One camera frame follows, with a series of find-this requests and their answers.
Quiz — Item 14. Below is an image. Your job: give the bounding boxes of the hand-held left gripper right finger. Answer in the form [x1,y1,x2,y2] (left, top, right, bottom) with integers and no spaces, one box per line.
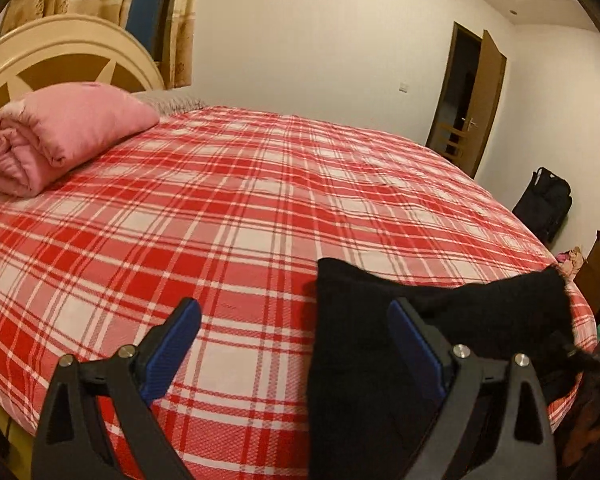
[386,297,558,480]

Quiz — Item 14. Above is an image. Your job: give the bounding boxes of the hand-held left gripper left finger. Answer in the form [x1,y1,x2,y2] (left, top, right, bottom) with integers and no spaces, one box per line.
[30,297,203,480]

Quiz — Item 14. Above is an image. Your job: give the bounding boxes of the black pants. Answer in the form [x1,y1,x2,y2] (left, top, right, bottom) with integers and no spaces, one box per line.
[307,257,588,480]

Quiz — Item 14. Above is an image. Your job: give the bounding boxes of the red plaid bed sheet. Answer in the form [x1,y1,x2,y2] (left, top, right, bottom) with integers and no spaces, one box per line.
[0,105,598,480]

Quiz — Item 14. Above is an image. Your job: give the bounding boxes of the pink cloth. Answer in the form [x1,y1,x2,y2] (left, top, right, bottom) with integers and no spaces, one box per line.
[555,246,586,278]

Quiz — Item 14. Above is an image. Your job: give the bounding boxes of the black bag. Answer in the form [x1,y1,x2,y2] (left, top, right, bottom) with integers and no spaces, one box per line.
[511,166,573,246]

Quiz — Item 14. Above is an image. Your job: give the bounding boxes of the striped pillow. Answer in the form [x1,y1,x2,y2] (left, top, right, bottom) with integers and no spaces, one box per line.
[130,87,208,116]

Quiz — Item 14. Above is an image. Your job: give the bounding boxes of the pink folded quilt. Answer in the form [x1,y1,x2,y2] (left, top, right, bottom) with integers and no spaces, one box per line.
[0,81,161,196]

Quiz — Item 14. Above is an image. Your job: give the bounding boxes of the brown wooden door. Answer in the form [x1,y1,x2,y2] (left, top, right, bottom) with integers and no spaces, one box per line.
[426,21,507,179]

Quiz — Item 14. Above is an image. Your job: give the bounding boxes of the narrow beige floral curtain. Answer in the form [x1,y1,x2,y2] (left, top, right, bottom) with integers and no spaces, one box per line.
[157,0,203,88]

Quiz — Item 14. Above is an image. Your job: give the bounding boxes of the cream round wooden headboard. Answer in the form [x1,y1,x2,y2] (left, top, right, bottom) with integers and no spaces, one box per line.
[0,14,167,133]

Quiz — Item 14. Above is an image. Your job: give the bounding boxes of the window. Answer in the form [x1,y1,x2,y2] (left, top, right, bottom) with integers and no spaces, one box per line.
[125,0,173,63]

